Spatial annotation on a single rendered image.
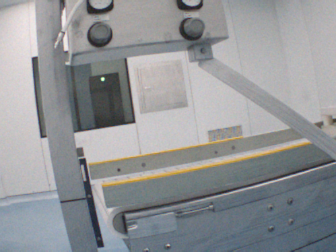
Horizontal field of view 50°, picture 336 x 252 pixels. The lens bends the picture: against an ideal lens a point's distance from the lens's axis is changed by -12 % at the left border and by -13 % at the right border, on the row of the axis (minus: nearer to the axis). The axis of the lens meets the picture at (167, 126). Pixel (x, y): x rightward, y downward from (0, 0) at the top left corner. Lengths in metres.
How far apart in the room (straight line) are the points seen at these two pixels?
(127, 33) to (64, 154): 0.37
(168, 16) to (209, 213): 0.29
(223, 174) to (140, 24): 0.24
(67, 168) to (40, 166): 4.79
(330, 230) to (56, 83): 0.63
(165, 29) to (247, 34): 5.75
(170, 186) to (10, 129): 5.13
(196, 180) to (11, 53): 5.25
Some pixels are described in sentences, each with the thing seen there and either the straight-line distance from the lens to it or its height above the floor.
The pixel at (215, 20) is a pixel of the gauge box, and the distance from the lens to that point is 0.56.
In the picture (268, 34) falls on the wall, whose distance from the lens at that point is 6.45.
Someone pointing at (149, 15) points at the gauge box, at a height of 1.16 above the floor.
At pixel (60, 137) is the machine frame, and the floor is 1.01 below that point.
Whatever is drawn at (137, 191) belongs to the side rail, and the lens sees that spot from 0.55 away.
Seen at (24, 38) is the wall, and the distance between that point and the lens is 5.73.
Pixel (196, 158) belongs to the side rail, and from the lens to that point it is 0.86.
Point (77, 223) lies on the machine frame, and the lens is 0.85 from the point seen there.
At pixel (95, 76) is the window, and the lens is 5.59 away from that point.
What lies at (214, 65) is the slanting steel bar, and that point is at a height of 1.09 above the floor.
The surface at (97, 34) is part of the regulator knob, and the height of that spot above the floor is 1.14.
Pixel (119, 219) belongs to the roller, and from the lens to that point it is 0.57.
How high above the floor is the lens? 1.04
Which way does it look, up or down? 3 degrees down
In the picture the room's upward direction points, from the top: 8 degrees counter-clockwise
